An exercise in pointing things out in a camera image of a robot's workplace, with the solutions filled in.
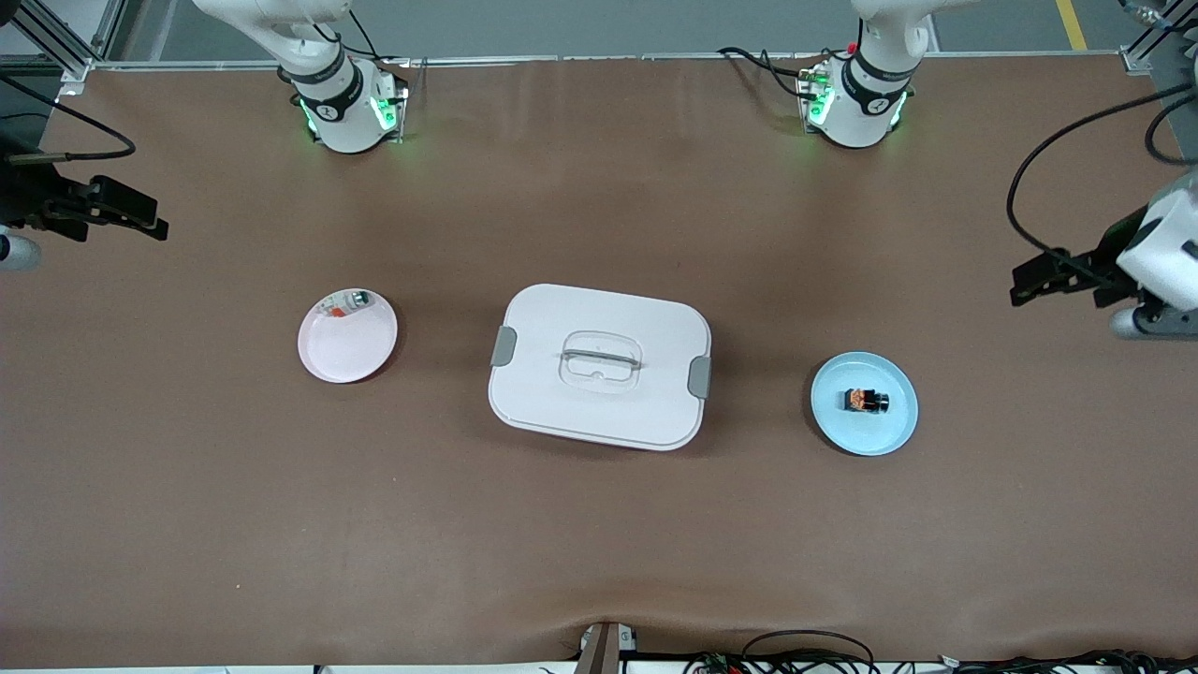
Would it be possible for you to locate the white lidded storage box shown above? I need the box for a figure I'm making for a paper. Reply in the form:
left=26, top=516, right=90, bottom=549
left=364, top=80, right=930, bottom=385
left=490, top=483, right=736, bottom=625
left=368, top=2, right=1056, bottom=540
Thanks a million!
left=488, top=284, right=713, bottom=452

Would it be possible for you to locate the light blue round plate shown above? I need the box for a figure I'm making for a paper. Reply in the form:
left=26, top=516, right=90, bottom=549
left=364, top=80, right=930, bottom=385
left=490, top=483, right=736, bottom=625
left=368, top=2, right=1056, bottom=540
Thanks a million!
left=811, top=352, right=919, bottom=457

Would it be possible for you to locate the pink round plate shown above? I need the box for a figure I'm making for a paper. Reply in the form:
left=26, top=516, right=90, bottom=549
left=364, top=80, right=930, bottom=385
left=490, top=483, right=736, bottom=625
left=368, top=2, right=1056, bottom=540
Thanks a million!
left=298, top=288, right=399, bottom=385

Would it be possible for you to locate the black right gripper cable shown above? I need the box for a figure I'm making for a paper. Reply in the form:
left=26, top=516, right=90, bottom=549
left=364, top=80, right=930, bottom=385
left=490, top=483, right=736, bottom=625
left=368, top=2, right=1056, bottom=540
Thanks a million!
left=0, top=73, right=139, bottom=165

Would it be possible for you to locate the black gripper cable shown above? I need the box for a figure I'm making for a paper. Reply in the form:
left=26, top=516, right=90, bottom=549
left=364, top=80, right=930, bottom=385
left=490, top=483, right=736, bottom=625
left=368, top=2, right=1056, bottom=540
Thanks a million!
left=1007, top=82, right=1198, bottom=277
left=0, top=73, right=139, bottom=165

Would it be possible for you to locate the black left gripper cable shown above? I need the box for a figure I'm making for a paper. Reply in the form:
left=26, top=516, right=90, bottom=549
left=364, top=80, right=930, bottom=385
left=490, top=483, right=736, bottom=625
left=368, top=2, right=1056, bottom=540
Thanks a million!
left=1007, top=82, right=1198, bottom=277

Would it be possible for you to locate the aluminium frame profile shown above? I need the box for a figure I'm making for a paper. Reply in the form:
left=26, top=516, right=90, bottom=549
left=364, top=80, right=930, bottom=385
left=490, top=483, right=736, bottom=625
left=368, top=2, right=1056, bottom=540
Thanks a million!
left=1123, top=0, right=1198, bottom=76
left=0, top=0, right=127, bottom=95

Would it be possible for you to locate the black left arm base cable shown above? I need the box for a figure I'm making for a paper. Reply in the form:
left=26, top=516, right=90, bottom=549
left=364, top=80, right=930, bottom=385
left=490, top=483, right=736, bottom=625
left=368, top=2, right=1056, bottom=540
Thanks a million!
left=718, top=42, right=848, bottom=99

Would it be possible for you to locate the black cable bundle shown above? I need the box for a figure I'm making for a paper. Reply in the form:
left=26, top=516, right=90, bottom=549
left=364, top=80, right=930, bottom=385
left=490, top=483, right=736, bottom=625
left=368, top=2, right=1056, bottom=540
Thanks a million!
left=683, top=648, right=1198, bottom=674

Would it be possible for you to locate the black looped cable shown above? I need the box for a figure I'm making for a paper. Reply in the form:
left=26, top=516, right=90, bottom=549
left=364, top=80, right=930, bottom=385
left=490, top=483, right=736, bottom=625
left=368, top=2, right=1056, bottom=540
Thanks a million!
left=741, top=629, right=877, bottom=674

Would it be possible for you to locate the metal table edge rail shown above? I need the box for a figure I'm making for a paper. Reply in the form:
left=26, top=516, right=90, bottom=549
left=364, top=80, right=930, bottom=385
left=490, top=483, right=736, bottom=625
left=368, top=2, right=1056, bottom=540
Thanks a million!
left=89, top=51, right=1129, bottom=71

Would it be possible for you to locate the metal table clamp bracket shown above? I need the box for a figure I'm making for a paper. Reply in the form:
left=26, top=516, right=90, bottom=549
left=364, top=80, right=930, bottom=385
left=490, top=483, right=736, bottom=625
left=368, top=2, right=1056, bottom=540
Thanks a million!
left=574, top=621, right=639, bottom=674

